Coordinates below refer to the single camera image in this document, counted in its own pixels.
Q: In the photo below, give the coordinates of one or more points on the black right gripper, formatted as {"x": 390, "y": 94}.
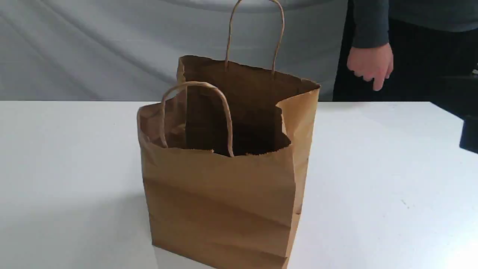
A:
{"x": 458, "y": 95}

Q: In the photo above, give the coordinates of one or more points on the brown paper bag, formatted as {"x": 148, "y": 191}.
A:
{"x": 224, "y": 162}

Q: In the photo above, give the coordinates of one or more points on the grey sleeved forearm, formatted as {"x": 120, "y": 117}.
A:
{"x": 371, "y": 18}

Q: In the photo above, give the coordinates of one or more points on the person's bare right hand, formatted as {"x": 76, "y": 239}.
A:
{"x": 372, "y": 64}

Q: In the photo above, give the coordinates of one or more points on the person torso dark clothes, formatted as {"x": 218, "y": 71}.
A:
{"x": 426, "y": 36}

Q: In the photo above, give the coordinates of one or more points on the grey backdrop cloth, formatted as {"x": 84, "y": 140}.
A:
{"x": 128, "y": 50}

